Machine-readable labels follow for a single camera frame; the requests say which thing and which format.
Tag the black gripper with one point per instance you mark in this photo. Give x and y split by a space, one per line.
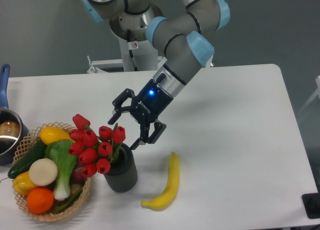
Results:
145 109

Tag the blue handled saucepan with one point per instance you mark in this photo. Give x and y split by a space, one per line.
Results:
12 129

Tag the beige round bun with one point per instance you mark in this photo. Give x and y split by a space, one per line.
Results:
43 172

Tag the orange fruit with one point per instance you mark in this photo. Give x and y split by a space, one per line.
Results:
40 200

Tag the dark grey ribbed vase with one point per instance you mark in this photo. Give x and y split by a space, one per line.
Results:
123 174

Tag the yellow squash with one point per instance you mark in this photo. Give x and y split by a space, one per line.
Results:
51 134

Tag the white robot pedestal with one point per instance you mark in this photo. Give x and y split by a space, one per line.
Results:
137 53

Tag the green bok choy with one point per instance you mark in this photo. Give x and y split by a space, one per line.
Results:
58 152

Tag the green cucumber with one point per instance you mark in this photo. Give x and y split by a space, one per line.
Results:
37 152

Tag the red tulip bouquet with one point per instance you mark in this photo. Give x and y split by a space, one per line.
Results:
95 152

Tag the yellow bell pepper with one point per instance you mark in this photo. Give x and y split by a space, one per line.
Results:
22 184

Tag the black device at edge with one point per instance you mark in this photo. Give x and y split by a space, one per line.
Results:
311 202

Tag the yellow banana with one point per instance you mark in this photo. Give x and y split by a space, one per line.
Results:
168 195

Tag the green chili pepper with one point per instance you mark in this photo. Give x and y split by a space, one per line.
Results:
69 203

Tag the woven wicker basket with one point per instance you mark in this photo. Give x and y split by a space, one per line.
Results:
21 200

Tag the purple red onion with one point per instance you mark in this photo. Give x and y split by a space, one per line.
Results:
77 173

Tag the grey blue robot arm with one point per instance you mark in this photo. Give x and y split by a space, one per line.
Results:
180 40

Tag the white frame at right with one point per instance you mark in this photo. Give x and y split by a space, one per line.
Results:
313 96

